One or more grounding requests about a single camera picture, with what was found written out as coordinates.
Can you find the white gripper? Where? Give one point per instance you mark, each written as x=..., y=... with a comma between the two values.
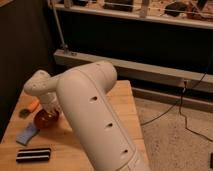
x=50, y=103

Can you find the orange ceramic bowl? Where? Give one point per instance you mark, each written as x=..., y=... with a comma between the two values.
x=44, y=120

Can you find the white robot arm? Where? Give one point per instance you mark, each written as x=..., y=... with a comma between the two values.
x=80, y=93

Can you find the orange toy carrot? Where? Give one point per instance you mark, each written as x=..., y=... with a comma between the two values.
x=23, y=113

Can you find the blue sponge cloth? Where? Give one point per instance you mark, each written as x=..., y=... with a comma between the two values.
x=27, y=134

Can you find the metal pole stand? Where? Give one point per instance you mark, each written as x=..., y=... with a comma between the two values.
x=64, y=46

